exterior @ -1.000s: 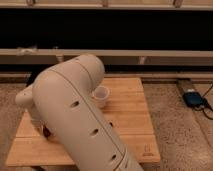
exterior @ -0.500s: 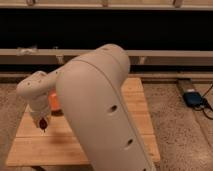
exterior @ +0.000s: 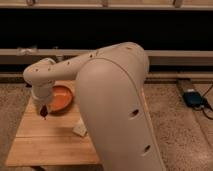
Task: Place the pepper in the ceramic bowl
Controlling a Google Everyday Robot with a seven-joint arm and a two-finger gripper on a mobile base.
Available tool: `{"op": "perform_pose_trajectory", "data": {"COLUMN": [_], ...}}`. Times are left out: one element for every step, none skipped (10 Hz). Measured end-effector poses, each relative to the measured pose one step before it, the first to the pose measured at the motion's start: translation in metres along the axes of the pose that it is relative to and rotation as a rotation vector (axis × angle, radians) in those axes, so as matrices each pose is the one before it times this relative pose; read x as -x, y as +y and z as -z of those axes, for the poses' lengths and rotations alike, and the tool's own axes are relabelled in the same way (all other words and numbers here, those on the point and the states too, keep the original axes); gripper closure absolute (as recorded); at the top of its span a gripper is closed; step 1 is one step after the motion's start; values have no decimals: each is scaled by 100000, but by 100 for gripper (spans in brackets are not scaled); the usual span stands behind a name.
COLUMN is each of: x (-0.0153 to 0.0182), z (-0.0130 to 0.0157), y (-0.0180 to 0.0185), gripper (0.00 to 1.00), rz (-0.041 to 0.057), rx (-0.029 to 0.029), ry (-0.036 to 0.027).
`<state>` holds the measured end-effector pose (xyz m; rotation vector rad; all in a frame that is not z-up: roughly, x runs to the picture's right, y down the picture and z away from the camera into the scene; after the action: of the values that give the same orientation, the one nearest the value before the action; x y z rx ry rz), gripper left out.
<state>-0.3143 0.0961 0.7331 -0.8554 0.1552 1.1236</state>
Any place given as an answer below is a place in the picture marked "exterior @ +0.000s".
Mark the wooden rail beam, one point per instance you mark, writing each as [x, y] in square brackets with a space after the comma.
[157, 57]

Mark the dark red pepper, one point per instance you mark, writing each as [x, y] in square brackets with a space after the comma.
[44, 111]

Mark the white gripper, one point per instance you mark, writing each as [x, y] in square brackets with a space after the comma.
[41, 96]

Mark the white sponge block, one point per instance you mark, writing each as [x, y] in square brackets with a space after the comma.
[80, 129]

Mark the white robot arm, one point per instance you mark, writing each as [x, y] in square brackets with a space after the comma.
[109, 93]

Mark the orange ceramic bowl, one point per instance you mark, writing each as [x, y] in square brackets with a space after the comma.
[62, 98]

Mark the blue power box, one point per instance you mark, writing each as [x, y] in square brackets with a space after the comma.
[192, 99]

